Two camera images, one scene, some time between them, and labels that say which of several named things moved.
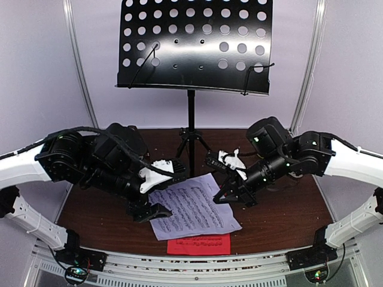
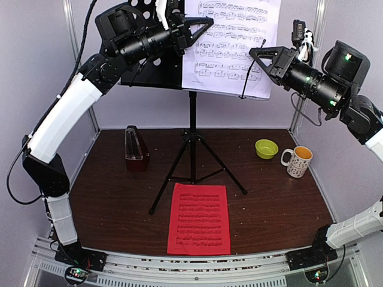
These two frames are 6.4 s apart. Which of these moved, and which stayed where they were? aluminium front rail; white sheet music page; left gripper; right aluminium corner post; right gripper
Moved: right gripper; left gripper; white sheet music page
Stayed: aluminium front rail; right aluminium corner post
